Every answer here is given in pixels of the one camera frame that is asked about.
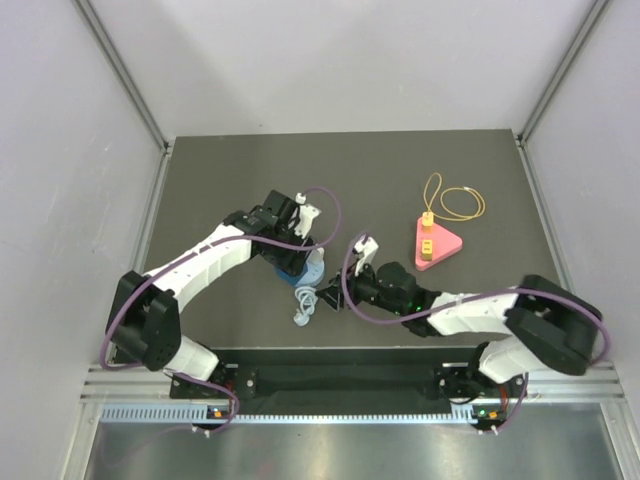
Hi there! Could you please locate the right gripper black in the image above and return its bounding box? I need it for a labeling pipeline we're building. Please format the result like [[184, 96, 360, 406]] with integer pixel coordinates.
[[316, 257, 407, 316]]

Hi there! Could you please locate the blue cube plug adapter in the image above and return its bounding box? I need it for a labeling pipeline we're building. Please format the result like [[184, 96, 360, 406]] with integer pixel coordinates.
[[275, 269, 301, 287]]

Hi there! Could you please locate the light blue round power strip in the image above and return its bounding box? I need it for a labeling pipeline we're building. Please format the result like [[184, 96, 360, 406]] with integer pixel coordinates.
[[293, 248, 325, 327]]

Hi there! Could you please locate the yellow two-port USB charger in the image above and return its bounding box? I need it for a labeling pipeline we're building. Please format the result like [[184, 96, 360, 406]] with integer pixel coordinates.
[[420, 239, 434, 262]]

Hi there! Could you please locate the yellow charger with cable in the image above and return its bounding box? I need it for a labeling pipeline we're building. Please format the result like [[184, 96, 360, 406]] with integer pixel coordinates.
[[420, 211, 434, 233]]

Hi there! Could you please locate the pink triangular power strip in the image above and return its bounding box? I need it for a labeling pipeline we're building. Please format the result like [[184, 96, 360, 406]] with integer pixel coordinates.
[[414, 218, 463, 271]]

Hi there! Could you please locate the yellow USB cable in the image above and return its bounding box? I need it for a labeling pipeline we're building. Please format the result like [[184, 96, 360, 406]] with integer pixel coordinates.
[[423, 172, 487, 222]]

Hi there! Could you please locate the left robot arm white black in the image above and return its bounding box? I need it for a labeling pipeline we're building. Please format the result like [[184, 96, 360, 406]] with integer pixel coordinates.
[[106, 191, 321, 397]]

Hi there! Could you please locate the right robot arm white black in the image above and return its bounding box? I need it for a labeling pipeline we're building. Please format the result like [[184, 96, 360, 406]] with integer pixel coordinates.
[[317, 262, 602, 396]]

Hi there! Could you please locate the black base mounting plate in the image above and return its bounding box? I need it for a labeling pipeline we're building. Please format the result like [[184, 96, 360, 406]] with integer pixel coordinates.
[[169, 347, 531, 414]]

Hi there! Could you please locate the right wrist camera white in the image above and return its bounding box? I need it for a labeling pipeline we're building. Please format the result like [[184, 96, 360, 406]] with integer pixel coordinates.
[[352, 235, 379, 267]]

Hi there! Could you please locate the slotted cable duct rail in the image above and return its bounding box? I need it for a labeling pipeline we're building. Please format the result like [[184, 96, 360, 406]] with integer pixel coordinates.
[[100, 403, 506, 426]]

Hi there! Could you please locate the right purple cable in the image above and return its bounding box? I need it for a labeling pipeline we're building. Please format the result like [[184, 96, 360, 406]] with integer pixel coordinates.
[[341, 232, 612, 435]]

